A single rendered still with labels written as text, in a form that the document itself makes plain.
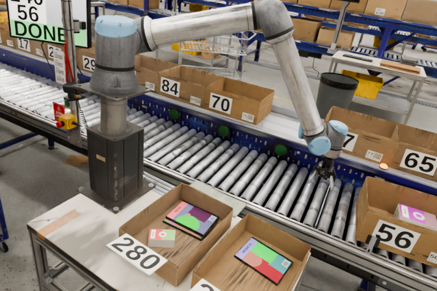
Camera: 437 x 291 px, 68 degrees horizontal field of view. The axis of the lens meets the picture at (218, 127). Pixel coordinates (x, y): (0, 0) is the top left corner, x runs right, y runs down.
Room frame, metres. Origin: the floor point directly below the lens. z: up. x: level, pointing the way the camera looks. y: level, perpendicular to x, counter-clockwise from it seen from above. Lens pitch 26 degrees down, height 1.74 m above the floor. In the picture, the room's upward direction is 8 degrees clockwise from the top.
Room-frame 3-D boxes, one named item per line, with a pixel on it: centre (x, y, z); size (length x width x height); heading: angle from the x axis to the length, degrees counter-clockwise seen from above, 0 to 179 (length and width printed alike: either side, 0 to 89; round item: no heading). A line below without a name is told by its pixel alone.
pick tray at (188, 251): (0.98, 0.10, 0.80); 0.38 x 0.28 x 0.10; 151
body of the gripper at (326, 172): (1.39, -0.55, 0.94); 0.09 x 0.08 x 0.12; 156
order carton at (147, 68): (2.40, 0.60, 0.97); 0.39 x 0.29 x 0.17; 66
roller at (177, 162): (1.71, 0.15, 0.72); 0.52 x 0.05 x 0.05; 156
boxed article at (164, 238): (0.93, 0.16, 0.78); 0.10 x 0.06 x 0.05; 97
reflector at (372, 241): (1.04, -0.70, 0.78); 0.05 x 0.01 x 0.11; 66
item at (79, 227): (0.97, 0.13, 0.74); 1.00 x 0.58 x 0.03; 62
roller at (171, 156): (1.73, 0.20, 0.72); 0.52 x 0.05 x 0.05; 156
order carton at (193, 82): (2.25, 0.24, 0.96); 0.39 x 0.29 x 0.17; 66
